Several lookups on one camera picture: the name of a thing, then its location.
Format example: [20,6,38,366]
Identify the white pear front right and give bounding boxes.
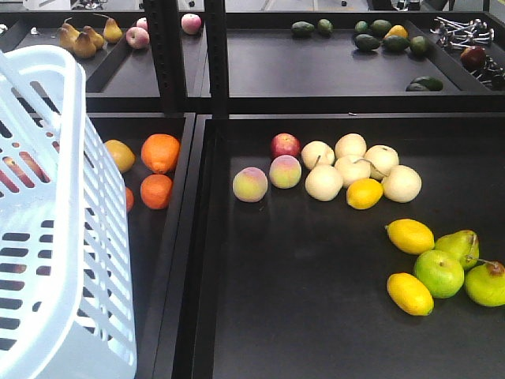
[381,165,422,203]

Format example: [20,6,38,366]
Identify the peach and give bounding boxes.
[269,155,301,189]
[232,167,268,203]

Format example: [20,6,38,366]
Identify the pink apple back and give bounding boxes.
[125,27,150,50]

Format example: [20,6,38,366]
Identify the green pear upper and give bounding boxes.
[435,229,480,271]

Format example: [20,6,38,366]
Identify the lemon middle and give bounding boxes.
[385,219,435,255]

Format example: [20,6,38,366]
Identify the small orange front right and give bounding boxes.
[140,174,173,210]

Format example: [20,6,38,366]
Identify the black right display table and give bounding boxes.
[173,114,504,378]

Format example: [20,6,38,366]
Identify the green pear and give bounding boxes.
[463,254,504,307]
[435,229,480,271]

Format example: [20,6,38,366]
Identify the peach right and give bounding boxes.
[269,155,301,189]

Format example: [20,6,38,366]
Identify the peach left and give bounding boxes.
[232,167,268,203]

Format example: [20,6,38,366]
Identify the large orange with nub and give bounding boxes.
[141,133,181,174]

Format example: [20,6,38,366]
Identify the light red apple right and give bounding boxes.
[1,151,51,193]

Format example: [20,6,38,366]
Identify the black back display table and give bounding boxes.
[0,10,505,114]

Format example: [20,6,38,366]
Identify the lemon lower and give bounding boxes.
[387,272,434,317]

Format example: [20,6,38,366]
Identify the small orange front left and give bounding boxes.
[125,187,135,212]

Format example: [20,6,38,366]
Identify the green pear lower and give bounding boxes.
[463,254,504,307]

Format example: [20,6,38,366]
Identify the green apple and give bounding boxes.
[413,250,465,298]

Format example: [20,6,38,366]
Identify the lemon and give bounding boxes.
[385,219,435,255]
[346,178,383,210]
[387,272,434,317]

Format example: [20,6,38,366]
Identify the red apple right table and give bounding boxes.
[271,133,301,159]

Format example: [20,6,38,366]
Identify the brown pears group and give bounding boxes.
[57,14,123,59]

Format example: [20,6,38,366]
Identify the lemon upper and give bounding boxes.
[346,178,383,210]

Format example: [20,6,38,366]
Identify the small orange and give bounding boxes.
[140,174,173,210]
[125,187,135,212]

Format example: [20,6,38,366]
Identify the yellow orange fruit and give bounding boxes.
[104,140,136,174]

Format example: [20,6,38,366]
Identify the black wood display table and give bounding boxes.
[90,113,196,378]

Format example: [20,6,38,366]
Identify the light blue plastic basket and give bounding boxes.
[1,45,137,378]

